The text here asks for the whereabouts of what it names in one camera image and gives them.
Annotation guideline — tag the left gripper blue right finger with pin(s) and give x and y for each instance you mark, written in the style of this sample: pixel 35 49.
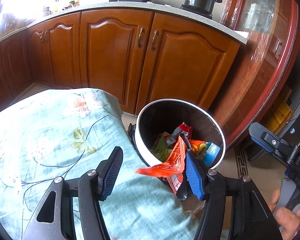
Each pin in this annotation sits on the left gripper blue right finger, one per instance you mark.
pixel 195 175

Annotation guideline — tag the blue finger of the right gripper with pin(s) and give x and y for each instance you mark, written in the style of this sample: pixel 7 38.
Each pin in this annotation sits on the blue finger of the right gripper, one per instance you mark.
pixel 271 143

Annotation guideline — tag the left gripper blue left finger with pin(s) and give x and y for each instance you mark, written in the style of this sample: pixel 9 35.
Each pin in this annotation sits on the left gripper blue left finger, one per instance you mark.
pixel 108 171

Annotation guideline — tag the orange snack wrapper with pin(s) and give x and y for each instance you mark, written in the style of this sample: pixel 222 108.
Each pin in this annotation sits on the orange snack wrapper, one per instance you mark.
pixel 173 170

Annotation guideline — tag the red chips snack bag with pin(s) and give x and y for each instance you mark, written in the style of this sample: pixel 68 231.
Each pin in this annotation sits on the red chips snack bag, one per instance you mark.
pixel 181 129

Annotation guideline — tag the white rimmed black trash bin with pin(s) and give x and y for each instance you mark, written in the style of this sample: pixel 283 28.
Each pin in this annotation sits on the white rimmed black trash bin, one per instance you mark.
pixel 160 122

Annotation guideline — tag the wooden kitchen cabinets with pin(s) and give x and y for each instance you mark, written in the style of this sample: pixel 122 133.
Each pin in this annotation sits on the wooden kitchen cabinets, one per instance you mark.
pixel 136 55

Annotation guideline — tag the person's right hand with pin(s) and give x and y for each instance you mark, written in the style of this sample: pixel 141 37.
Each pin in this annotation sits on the person's right hand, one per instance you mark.
pixel 287 219

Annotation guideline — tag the blue orange snack bag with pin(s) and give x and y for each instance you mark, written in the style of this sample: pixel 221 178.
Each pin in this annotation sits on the blue orange snack bag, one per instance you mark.
pixel 205 151

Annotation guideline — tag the yellow crate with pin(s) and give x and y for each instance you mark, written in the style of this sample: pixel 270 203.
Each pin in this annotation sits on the yellow crate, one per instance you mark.
pixel 277 117

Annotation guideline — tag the green drink pouch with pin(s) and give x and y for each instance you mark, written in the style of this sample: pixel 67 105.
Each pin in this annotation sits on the green drink pouch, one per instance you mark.
pixel 163 147

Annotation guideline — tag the light blue floral tablecloth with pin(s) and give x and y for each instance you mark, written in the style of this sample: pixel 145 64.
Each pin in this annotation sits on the light blue floral tablecloth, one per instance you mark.
pixel 67 133

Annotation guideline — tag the glass door wooden cabinet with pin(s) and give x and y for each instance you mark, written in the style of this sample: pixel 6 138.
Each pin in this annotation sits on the glass door wooden cabinet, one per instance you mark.
pixel 261 67

